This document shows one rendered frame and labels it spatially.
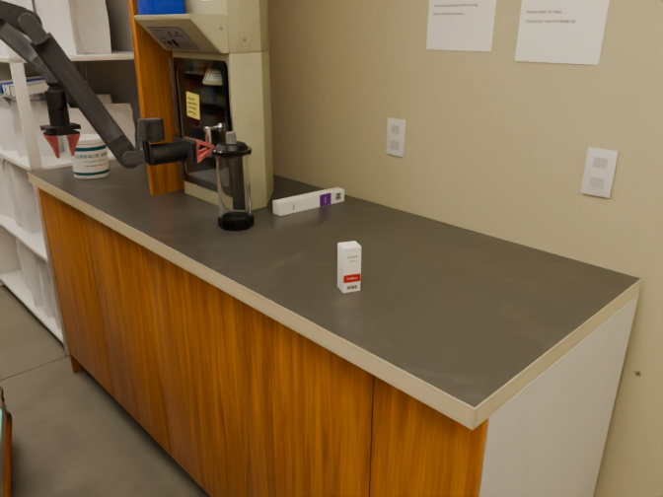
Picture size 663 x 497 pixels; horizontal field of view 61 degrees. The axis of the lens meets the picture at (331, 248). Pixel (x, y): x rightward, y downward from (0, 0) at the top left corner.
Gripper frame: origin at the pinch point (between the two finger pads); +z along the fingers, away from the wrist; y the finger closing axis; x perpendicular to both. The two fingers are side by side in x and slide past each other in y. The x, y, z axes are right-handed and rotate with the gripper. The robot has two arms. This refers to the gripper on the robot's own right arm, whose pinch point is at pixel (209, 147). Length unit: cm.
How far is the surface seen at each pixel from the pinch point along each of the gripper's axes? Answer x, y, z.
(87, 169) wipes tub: 17, 68, -11
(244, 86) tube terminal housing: -17.4, -5.2, 9.4
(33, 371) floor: 115, 109, -33
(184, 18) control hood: -35.2, -1.7, -6.7
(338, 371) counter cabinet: 31, -77, -21
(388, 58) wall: -25, -26, 48
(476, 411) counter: 22, -109, -24
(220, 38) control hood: -30.2, -5.2, 2.1
